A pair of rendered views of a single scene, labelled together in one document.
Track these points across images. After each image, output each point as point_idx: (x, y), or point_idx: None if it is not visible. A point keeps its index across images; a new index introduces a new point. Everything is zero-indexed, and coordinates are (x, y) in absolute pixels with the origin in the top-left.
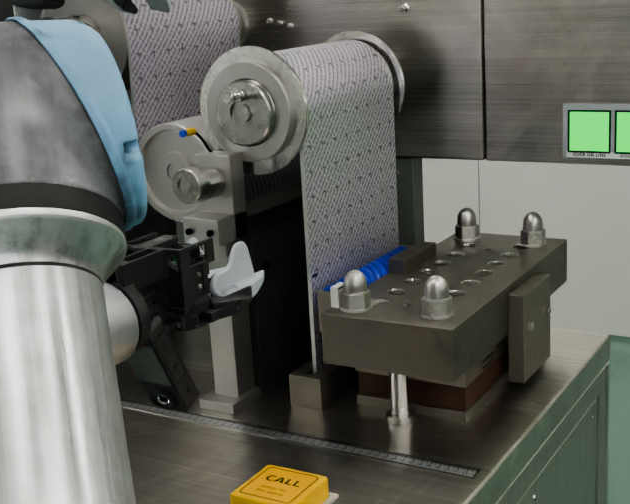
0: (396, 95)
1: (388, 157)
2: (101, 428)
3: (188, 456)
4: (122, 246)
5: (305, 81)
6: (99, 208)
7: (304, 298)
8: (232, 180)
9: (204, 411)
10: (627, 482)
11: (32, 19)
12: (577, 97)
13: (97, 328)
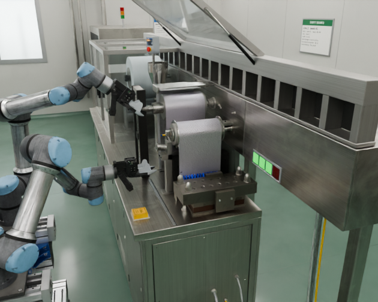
0: (222, 135)
1: (217, 149)
2: (37, 192)
3: (143, 199)
4: (53, 170)
5: (183, 130)
6: (48, 165)
7: None
8: (167, 147)
9: (160, 192)
10: None
11: None
12: (255, 148)
13: (44, 180)
